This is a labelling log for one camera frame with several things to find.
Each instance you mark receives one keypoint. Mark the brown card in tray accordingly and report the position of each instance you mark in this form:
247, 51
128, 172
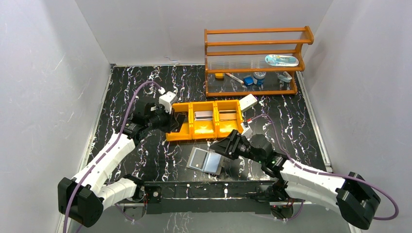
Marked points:
226, 115

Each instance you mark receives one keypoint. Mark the orange wooden shelf rack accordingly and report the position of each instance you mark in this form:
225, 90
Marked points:
241, 52

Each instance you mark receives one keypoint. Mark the teal blister pack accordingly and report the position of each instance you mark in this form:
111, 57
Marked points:
281, 60

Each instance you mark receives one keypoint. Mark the white marker pen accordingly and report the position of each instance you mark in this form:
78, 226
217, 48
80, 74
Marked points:
234, 78

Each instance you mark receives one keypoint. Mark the black VIP credit card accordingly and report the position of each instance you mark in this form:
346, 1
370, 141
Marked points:
198, 158

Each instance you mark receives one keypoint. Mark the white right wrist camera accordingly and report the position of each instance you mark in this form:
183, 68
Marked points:
246, 129

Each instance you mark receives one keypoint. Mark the yellow three-compartment organizer tray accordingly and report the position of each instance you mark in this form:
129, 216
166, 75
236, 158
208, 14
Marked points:
193, 130

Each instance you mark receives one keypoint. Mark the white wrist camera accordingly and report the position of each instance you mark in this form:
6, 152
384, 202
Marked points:
246, 129
167, 100

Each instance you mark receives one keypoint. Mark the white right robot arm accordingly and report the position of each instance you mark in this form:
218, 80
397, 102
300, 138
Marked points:
350, 197

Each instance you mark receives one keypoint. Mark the silver card in tray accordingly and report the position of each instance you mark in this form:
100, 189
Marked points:
203, 115

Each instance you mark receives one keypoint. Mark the small blue box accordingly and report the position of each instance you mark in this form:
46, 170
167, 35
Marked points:
248, 80

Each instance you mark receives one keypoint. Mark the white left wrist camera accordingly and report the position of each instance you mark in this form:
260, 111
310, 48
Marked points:
167, 100

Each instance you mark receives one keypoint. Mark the white jar blue label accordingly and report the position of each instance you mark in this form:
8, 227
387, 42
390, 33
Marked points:
258, 78

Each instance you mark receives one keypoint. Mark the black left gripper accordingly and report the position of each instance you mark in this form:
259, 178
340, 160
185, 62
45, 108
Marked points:
171, 120

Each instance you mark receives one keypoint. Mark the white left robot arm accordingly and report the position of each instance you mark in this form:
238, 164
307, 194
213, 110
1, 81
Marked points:
84, 197

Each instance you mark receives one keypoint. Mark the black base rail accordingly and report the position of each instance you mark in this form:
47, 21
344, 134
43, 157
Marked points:
217, 197

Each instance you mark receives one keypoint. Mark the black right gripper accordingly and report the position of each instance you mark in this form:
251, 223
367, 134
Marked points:
232, 143

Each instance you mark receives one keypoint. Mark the green and white box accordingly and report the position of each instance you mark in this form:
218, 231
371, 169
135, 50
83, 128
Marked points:
247, 102

